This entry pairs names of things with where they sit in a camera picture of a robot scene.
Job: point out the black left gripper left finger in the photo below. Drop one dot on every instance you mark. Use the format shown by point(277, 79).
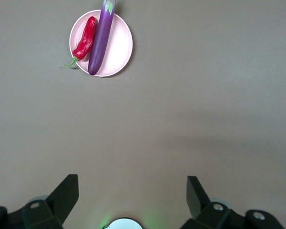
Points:
point(65, 198)

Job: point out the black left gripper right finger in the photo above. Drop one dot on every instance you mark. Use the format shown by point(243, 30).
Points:
point(195, 198)

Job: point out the long purple eggplant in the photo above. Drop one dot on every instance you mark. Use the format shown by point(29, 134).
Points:
point(100, 43)

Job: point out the red chili pepper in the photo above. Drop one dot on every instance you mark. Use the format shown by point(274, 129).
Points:
point(87, 40)

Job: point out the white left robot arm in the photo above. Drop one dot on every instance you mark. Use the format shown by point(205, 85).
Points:
point(124, 224)

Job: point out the pink plate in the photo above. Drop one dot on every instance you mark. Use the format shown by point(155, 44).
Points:
point(119, 43)

